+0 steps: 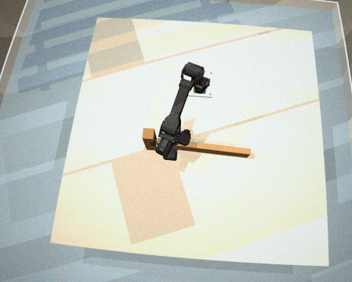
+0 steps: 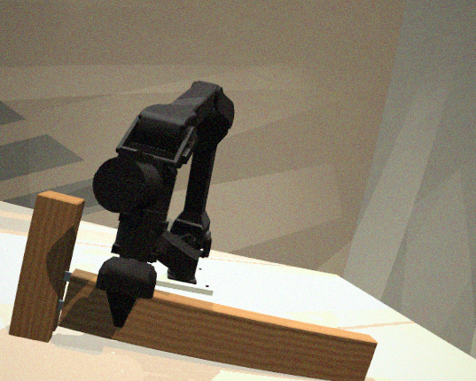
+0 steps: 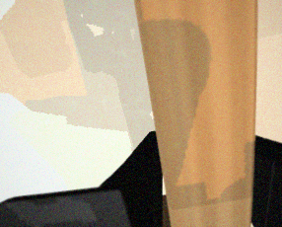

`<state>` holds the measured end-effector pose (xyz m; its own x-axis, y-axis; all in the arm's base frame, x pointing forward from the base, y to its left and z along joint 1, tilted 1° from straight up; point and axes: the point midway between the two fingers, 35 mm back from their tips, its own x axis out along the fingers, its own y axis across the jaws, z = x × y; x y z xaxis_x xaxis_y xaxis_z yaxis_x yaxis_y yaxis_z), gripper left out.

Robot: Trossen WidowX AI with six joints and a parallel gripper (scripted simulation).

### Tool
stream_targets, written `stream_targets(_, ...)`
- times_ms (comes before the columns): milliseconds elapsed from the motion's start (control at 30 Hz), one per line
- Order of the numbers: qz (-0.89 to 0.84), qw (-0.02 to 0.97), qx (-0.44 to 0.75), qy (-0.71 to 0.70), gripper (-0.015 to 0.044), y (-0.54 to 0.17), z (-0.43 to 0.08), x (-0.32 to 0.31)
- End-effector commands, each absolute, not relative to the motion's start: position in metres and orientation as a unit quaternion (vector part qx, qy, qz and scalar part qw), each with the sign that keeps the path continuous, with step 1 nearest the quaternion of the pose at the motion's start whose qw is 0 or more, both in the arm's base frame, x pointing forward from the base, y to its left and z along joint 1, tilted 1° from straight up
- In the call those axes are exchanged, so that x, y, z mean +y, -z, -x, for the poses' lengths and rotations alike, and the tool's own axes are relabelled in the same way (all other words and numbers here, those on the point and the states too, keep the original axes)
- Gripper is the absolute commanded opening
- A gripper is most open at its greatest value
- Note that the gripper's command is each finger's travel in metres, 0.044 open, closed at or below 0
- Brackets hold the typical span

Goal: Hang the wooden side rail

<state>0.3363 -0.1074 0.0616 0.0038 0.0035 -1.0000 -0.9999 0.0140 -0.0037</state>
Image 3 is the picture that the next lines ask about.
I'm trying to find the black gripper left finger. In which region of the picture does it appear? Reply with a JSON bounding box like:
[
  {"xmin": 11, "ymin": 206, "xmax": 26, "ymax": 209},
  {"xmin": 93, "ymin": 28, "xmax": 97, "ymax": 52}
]
[{"xmin": 0, "ymin": 130, "xmax": 163, "ymax": 227}]

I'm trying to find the wooden headboard post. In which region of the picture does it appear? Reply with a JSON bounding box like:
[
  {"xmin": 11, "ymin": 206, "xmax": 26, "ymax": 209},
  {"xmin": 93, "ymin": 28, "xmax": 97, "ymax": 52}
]
[{"xmin": 163, "ymin": 194, "xmax": 172, "ymax": 227}]

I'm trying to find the brown wooden rail with steel hooks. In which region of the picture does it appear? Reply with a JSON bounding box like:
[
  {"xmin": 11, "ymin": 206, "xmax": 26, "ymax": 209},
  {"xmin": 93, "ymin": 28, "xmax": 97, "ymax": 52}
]
[{"xmin": 134, "ymin": 0, "xmax": 258, "ymax": 227}]

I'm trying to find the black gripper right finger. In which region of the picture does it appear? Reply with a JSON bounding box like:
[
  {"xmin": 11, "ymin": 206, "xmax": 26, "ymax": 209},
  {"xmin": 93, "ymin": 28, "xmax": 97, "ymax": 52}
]
[{"xmin": 251, "ymin": 135, "xmax": 282, "ymax": 227}]

